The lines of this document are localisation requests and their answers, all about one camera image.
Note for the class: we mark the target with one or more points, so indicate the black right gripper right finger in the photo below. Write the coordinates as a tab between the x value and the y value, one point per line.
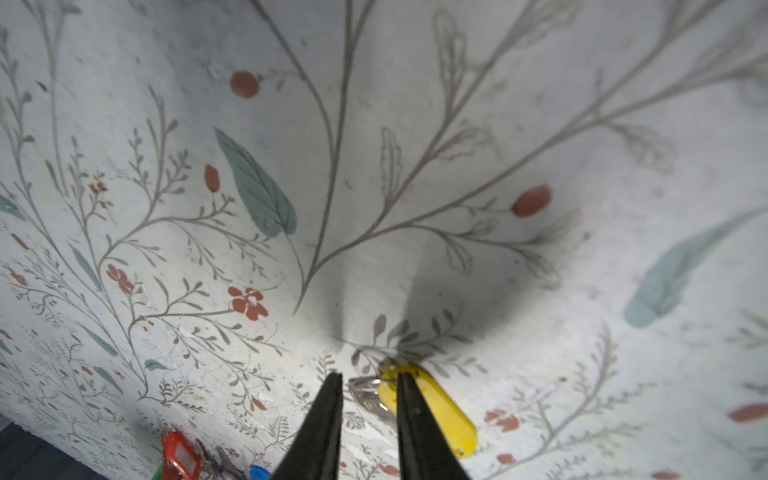
424	453

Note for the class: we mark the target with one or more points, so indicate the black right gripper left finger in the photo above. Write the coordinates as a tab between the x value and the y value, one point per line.
315	451

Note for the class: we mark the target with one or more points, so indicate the yellow tagged key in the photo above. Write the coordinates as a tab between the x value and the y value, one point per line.
378	395

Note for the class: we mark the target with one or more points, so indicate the metal keyring with coloured keys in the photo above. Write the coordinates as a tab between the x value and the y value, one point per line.
184	460

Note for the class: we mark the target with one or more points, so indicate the floral table mat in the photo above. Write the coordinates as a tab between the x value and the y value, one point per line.
556	208

